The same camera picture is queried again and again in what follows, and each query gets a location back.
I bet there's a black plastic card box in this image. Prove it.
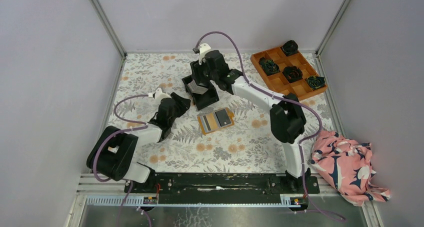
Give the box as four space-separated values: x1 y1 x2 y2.
181 75 220 111

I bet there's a gold card black stripe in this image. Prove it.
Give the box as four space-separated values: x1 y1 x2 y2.
200 113 219 134

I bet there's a black VIP credit card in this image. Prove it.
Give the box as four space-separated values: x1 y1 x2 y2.
214 108 232 127

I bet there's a yellow leather card holder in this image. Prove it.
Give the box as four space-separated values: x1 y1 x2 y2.
197 107 235 135

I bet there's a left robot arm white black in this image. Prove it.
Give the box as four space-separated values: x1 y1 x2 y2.
86 88 191 193

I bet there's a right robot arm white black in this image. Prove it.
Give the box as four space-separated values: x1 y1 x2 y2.
183 47 307 193

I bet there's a stack of credit cards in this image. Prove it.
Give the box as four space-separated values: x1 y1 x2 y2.
189 85 209 95

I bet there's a rolled green tie left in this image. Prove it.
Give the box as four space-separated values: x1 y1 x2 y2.
259 57 280 76

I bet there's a rolled green tie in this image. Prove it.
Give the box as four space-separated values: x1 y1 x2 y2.
305 76 326 91
259 57 280 76

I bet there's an orange wooden compartment tray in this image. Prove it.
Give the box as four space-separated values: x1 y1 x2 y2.
250 46 328 101

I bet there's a rolled dark tie centre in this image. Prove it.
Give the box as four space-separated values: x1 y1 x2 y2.
282 66 303 83

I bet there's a rolled dark tie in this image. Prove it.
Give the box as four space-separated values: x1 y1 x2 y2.
281 40 299 57
282 66 303 83

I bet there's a rolled dark tie top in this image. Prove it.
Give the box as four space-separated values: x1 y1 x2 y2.
281 40 299 57

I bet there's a rolled green tie right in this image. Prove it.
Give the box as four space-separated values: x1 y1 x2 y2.
305 76 326 91

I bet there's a pink patterned cloth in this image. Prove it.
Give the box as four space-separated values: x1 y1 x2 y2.
310 130 391 207

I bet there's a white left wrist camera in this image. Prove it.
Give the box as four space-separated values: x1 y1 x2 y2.
147 87 171 103

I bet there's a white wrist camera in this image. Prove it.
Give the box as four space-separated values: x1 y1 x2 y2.
192 43 212 65
147 87 171 103

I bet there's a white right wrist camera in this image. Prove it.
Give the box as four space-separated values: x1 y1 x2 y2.
192 43 212 65

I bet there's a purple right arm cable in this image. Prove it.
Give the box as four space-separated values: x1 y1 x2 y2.
192 31 347 222

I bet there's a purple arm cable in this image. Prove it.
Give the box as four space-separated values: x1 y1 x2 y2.
192 31 347 222
92 94 150 227

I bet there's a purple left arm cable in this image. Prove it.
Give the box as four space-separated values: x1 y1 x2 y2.
92 94 150 227

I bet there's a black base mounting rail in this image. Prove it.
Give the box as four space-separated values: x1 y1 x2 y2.
124 171 320 205

